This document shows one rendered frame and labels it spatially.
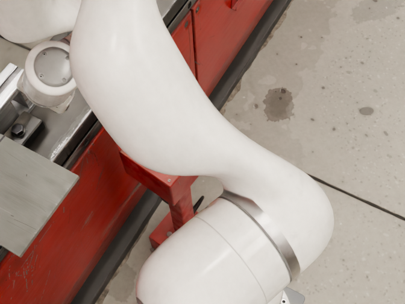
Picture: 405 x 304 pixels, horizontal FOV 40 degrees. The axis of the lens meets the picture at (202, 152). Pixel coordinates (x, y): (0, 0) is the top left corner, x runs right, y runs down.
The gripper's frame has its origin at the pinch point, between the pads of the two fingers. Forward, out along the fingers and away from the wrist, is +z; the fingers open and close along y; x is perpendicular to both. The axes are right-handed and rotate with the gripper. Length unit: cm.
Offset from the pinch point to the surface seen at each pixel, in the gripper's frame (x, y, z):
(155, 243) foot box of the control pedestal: 12, -55, 72
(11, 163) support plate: 14.6, -1.8, -3.6
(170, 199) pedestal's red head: 3.2, -37.4, 14.3
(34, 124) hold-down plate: 4.4, -1.4, 10.4
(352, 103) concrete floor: -75, -102, 78
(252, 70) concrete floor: -71, -64, 99
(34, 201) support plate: 18.8, -8.8, -8.6
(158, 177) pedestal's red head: 0.8, -31.1, 8.8
